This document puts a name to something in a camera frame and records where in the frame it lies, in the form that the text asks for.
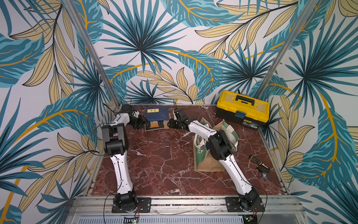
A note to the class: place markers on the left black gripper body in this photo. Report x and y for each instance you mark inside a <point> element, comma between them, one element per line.
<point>137,122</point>

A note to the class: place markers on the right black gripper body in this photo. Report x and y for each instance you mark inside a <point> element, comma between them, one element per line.
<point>174,122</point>

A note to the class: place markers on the brown cover book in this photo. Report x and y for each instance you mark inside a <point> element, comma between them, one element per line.
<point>156,125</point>

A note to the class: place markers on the blue book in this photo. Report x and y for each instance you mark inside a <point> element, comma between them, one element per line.
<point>157,113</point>

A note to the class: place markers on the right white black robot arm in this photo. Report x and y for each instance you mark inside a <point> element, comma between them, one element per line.
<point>220,149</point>

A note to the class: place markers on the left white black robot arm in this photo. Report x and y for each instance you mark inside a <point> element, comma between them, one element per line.
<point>116,145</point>

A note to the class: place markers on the yellow black toolbox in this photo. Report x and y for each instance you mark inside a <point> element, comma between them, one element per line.
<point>242,110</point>

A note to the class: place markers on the yellow black screwdriver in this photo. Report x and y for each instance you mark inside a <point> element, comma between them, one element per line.
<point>261,167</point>

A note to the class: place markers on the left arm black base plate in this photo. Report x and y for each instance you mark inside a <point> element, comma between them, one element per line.
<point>142,204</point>

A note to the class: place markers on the right metal frame post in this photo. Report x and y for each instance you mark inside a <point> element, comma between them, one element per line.
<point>286,45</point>

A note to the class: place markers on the metal frame post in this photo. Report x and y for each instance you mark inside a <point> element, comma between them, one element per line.
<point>75,16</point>
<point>286,45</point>

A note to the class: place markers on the left metal frame post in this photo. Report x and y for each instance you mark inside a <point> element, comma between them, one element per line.
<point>75,16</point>

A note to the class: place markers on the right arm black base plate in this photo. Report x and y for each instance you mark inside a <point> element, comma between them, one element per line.
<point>237,204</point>

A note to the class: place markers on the front aluminium rail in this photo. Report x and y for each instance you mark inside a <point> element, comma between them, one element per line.
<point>187,210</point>

